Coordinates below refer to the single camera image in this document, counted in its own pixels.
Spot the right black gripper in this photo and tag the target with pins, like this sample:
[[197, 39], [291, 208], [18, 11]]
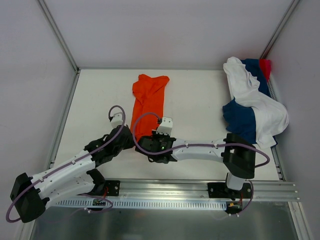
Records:
[[144, 143]]

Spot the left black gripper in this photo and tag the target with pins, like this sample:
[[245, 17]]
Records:
[[125, 135]]

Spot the orange t shirt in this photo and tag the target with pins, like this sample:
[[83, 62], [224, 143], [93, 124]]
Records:
[[149, 93]]

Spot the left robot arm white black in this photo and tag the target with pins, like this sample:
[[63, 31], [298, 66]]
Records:
[[32, 195]]

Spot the blue t shirt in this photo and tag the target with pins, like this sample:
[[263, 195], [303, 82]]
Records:
[[240, 119]]

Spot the white t shirt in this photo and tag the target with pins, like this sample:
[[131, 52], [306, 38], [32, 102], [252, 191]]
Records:
[[271, 117]]

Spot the red pink t shirt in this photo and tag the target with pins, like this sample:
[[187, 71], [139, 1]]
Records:
[[266, 68]]

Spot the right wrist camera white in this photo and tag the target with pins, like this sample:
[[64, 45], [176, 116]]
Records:
[[165, 127]]

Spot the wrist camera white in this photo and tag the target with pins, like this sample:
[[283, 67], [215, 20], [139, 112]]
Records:
[[116, 120], [165, 127]]

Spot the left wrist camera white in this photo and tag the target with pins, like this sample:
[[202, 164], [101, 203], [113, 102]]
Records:
[[116, 120]]

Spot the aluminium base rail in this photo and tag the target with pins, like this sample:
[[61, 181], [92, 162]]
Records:
[[173, 189]]

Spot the white slotted cable duct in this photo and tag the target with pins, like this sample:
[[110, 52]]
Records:
[[82, 202]]

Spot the left table edge rail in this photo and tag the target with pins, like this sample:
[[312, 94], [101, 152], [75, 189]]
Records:
[[61, 124]]

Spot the left corner aluminium post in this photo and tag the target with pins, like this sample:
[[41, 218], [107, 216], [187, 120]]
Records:
[[57, 33]]

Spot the corner aluminium post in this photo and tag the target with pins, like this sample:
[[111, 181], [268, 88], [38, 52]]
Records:
[[280, 27], [57, 33]]

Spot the right corner aluminium post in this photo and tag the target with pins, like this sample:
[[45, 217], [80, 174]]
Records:
[[280, 27]]

